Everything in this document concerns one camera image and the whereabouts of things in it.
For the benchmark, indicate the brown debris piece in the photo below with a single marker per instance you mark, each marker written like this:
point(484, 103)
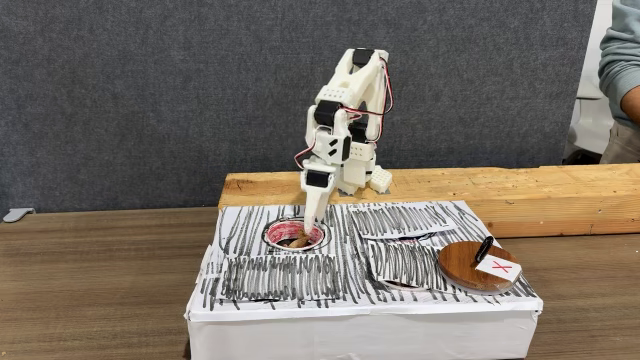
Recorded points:
point(300, 241)

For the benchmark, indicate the black striped paper flap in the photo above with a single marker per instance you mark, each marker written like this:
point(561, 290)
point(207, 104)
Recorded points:
point(280, 277)
point(400, 219)
point(405, 262)

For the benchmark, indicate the white box with black stripes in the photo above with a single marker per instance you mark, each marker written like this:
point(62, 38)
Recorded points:
point(350, 325)

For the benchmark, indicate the round wooden disc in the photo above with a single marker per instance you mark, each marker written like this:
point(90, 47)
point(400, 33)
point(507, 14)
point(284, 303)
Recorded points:
point(460, 265)

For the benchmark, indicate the fabric partition panel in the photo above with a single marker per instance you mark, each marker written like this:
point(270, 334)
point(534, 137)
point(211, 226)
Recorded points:
point(150, 100)

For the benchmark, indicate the white card with red cross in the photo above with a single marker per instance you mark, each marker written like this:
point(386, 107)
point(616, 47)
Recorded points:
point(500, 267)

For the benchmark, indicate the light wooden beam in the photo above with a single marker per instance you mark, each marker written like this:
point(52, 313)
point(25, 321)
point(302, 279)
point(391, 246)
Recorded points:
point(550, 200)

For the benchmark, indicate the white furniture piece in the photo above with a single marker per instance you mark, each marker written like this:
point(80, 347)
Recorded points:
point(587, 125)

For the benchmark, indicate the grey partition foot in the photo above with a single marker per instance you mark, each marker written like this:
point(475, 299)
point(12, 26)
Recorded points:
point(17, 214)

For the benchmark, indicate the person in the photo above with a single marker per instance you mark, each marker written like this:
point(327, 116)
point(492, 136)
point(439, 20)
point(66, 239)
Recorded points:
point(620, 50)

